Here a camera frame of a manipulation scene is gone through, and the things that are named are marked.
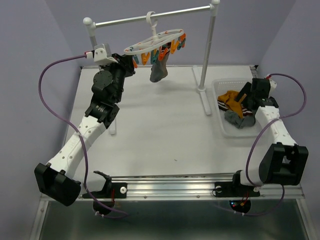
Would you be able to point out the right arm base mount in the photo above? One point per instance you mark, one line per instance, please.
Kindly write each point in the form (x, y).
(226, 189)

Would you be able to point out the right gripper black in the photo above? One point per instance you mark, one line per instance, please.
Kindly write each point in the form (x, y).
(245, 89)

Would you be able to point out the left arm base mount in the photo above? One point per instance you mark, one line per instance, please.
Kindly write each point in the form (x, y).
(110, 189)

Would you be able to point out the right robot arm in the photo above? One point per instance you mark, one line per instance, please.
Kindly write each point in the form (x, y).
(284, 161)

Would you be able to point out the aluminium rail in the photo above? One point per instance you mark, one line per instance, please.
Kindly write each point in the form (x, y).
(187, 188)

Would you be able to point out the white round clip hanger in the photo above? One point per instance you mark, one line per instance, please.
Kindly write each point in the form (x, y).
(157, 41)

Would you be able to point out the white plastic basket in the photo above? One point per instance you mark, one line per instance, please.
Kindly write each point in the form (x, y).
(220, 87)

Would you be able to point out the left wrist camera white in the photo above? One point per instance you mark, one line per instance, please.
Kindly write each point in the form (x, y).
(101, 55)

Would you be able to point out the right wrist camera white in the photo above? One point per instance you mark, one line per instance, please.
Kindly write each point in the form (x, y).
(273, 84)

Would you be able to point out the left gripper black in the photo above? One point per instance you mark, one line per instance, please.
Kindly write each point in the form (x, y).
(125, 63)

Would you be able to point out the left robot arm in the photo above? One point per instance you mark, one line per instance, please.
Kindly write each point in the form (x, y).
(55, 178)

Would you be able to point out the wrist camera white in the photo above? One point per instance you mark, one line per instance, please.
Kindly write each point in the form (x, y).
(273, 84)
(101, 55)

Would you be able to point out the beige striped sock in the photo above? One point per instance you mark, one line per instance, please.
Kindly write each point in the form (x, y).
(171, 47)

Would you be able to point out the teal clothespin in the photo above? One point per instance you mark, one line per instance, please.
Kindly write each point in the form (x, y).
(154, 55)

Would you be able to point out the grey sock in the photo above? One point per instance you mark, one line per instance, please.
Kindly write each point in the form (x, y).
(159, 69)
(234, 119)

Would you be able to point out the white clothes rack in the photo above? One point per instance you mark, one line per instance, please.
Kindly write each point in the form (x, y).
(212, 8)

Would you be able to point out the yellow sock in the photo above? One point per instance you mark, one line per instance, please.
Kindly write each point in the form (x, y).
(227, 101)

